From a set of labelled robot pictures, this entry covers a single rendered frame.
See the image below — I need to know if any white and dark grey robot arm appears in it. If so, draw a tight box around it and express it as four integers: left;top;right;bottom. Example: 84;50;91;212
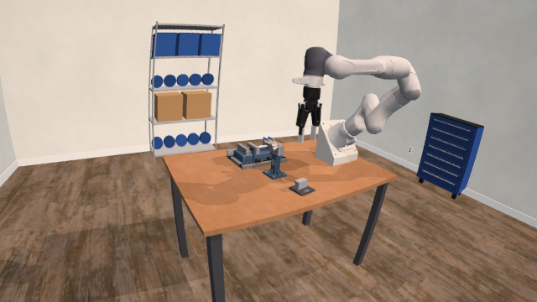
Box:
292;47;421;152

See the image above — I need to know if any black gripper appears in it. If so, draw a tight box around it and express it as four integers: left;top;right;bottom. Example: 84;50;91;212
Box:
296;86;322;143

